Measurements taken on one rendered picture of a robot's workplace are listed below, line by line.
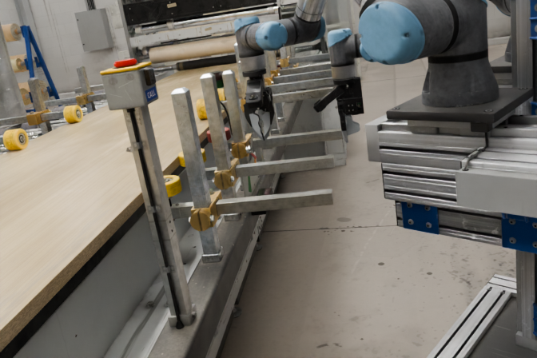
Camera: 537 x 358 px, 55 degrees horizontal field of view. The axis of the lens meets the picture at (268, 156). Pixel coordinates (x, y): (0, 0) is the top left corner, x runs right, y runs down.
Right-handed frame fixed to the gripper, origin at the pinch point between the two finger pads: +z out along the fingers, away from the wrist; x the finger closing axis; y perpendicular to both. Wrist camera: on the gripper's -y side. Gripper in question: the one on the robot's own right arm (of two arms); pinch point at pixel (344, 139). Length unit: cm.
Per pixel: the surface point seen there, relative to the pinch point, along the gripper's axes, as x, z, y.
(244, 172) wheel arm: -26.5, -0.5, -29.1
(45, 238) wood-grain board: -79, -7, -60
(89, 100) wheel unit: 101, -11, -140
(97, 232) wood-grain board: -78, -7, -49
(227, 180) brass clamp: -33.5, -0.9, -32.8
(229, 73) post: -5.8, -27.1, -33.5
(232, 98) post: -5.7, -19.1, -34.1
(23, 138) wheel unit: 10, -11, -122
